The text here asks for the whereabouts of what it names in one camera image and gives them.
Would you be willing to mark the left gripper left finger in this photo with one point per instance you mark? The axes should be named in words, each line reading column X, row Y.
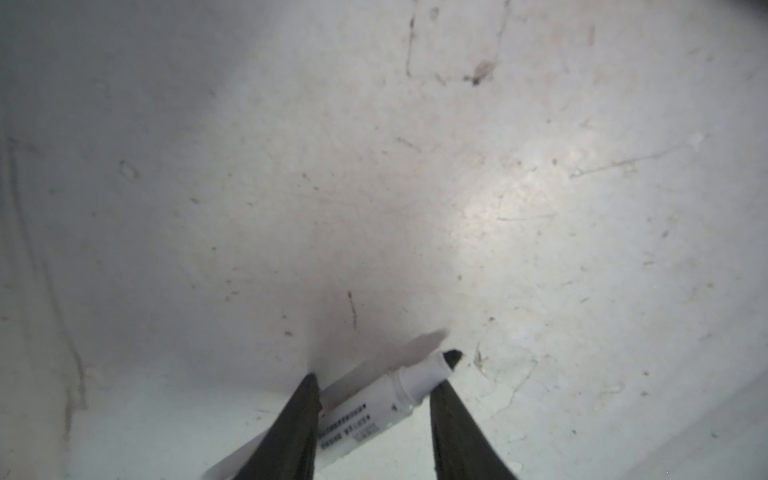
column 288, row 450

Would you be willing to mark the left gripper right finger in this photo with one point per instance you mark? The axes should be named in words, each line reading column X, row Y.
column 461, row 451

